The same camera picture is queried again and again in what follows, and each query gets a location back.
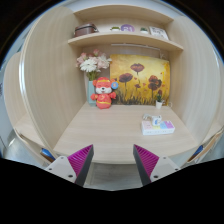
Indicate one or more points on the pink white flower bouquet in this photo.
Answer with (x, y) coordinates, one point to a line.
(93, 63)

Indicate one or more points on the wooden wall shelf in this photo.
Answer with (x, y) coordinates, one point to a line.
(125, 38)

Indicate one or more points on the small potted shelf succulent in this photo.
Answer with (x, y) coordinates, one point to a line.
(144, 30)

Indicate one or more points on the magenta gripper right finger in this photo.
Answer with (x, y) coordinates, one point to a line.
(152, 167)

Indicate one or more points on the red plush bear toy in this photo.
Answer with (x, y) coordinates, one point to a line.
(104, 92)

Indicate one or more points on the purple round clock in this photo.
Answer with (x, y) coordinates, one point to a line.
(127, 28)

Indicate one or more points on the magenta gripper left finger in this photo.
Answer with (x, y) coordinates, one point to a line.
(75, 167)

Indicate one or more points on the poppy flower painting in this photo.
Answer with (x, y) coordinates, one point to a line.
(141, 79)

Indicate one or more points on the small green shelf plant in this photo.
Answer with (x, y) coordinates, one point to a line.
(114, 28)

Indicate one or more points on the framed picture on shelf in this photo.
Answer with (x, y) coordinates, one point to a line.
(155, 31)

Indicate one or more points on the small white potted plant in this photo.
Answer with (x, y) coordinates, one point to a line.
(159, 100)

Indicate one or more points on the teal flower vase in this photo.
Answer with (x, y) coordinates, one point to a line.
(90, 91)

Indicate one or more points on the white pastel power strip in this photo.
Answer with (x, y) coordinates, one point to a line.
(165, 127)

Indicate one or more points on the brown storage box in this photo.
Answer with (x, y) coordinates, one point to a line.
(85, 29)

